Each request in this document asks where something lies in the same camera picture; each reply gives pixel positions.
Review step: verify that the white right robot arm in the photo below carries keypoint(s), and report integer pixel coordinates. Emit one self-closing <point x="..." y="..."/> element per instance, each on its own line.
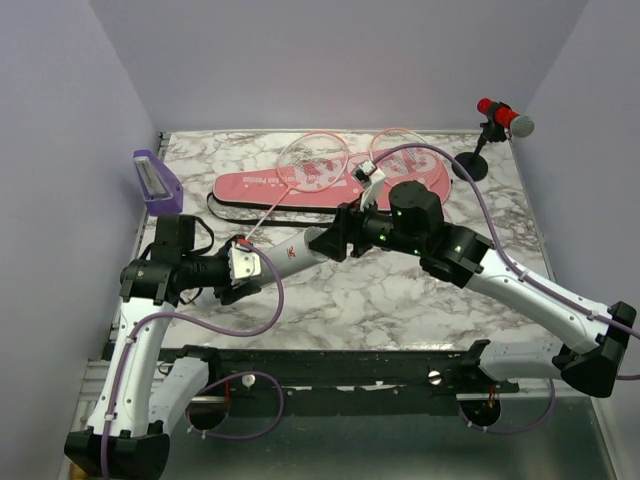
<point x="590" y="338"/>

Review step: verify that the pink right badminton racket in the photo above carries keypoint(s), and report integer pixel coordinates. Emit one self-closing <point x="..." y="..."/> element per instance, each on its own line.
<point x="412" y="164"/>

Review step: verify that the pink badminton racket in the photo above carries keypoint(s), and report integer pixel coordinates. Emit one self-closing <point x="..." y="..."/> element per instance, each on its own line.
<point x="412" y="164"/>
<point x="310" y="164"/>

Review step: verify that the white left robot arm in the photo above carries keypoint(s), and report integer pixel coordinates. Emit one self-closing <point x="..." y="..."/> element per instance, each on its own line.
<point x="128" y="434"/>

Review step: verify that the grey shuttlecock tube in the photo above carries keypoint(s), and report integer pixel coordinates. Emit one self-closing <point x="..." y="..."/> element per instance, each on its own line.
<point x="293" y="255"/>

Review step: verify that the black microphone stand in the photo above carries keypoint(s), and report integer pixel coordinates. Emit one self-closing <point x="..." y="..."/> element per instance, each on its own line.
<point x="473" y="163"/>

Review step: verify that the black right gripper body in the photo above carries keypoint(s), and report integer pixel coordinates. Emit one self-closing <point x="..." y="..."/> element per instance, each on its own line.
<point x="351" y="218"/>

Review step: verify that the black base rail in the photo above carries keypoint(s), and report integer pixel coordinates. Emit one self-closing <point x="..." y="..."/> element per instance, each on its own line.
<point x="358" y="382"/>

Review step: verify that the pink left badminton racket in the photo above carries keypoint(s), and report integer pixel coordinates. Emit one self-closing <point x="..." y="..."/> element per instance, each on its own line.
<point x="310" y="164"/>

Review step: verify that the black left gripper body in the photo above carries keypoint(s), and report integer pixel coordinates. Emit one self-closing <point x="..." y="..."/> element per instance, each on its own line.
<point x="229" y="295"/>

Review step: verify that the red grey microphone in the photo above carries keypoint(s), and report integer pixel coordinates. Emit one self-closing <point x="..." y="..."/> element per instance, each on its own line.
<point x="520" y="126"/>

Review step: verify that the purple metronome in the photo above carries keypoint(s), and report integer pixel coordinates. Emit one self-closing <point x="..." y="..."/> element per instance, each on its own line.
<point x="162" y="191"/>

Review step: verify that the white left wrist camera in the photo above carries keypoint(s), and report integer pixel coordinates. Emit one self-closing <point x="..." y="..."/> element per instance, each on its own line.
<point x="244" y="265"/>

